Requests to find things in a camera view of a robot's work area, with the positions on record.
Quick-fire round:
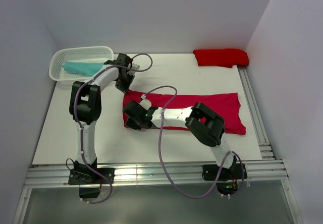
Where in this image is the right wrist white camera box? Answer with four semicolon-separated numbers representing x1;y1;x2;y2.
139;96;152;110

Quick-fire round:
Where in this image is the right side aluminium rail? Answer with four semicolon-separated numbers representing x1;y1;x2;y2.
238;66;276;160

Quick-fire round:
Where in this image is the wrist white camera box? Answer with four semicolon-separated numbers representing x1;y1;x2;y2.
139;96;152;110
131;63;140;72

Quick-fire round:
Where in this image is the front aluminium rail frame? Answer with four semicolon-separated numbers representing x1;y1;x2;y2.
23;160;289;189

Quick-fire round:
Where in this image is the teal rolled t shirt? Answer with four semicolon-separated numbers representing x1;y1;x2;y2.
62;62;104;77

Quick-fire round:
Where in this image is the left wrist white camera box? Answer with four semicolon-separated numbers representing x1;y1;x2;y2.
131;63;140;72

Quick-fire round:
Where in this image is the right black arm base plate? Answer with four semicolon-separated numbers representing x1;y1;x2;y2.
202;164;248;196

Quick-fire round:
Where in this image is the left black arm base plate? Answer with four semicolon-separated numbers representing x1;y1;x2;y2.
65;158;115;204

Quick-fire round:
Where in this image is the magenta t shirt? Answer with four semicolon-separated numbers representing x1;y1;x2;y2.
122;90;246;135

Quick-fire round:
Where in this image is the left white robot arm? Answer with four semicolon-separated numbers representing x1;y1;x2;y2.
69;54;139;183

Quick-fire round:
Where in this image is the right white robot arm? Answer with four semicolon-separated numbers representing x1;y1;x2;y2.
123;101;237;179

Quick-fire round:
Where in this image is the white perforated plastic basket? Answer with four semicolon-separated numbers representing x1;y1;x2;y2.
48;46;114;85

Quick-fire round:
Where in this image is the folded red t shirt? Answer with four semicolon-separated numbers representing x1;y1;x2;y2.
193;48;249;68

